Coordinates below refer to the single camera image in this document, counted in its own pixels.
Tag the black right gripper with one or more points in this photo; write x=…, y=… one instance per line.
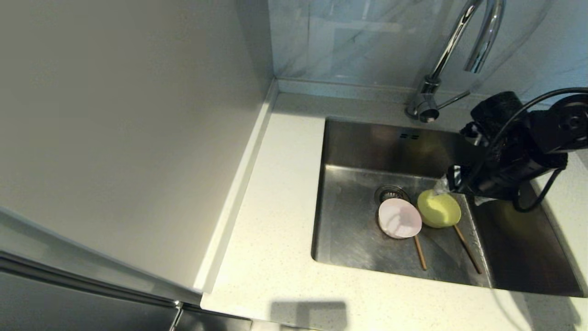
x=505, y=161

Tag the yellow plastic bowl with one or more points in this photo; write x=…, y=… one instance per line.
x=438, y=211

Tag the wooden chopstick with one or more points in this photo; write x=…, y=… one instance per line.
x=468, y=250
x=420, y=253

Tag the pink plastic bowl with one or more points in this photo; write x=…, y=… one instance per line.
x=398, y=220

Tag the chrome gooseneck faucet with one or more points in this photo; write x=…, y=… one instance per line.
x=443, y=59

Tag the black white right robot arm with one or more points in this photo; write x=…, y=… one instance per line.
x=574, y=122

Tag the stainless steel sink basin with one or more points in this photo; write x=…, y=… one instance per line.
x=349, y=239

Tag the round metal drain strainer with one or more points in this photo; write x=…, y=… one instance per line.
x=388, y=191

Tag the grey base cabinet front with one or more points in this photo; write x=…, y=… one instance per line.
x=211, y=322

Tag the beige tall cabinet side panel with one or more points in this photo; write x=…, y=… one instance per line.
x=115, y=115

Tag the chrome door trim strip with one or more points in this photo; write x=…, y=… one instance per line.
x=92, y=282

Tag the grey tall cabinet door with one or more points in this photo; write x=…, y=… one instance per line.
x=55, y=310

